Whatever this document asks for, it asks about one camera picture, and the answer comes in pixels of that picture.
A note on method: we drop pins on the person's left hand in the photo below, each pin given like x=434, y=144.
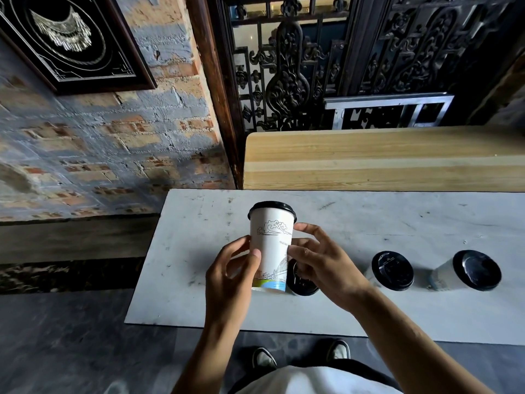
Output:
x=223, y=291

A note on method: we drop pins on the person's right hand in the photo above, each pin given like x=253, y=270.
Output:
x=332, y=274

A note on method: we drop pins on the person's left thumb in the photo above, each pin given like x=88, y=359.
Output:
x=248, y=264

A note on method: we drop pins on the person's right thumb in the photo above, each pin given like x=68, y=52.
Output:
x=299, y=258

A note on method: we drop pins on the person's right middle finger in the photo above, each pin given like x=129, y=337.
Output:
x=313, y=230

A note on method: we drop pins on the white paper cup line drawing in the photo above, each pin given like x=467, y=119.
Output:
x=270, y=242

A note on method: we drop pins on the person's right forearm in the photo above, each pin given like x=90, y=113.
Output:
x=410, y=348

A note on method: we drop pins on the person's left forearm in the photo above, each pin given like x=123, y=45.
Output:
x=201, y=361

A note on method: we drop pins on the paper cup with black lid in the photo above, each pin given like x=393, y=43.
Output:
x=304, y=288
x=475, y=269
x=393, y=269

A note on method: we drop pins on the person's left shoe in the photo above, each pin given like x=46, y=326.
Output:
x=263, y=359

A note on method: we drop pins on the person's shoe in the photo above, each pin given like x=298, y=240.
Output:
x=263, y=359
x=338, y=350

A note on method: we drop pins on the light wooden bench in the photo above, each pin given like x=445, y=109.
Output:
x=381, y=159

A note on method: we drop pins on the person's right shoe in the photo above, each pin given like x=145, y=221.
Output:
x=338, y=350

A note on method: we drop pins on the person's white shirt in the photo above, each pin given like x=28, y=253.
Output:
x=311, y=381

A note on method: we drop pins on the person's dark trousers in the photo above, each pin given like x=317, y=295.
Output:
x=369, y=371

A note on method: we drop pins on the dark carved wooden screen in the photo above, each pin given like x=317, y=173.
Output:
x=369, y=49

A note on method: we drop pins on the black framed silver ornament picture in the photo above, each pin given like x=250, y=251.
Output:
x=74, y=40

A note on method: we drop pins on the grey metal frame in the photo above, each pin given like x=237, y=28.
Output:
x=387, y=103

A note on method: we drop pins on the dark wooden door post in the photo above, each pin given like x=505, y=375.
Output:
x=215, y=77

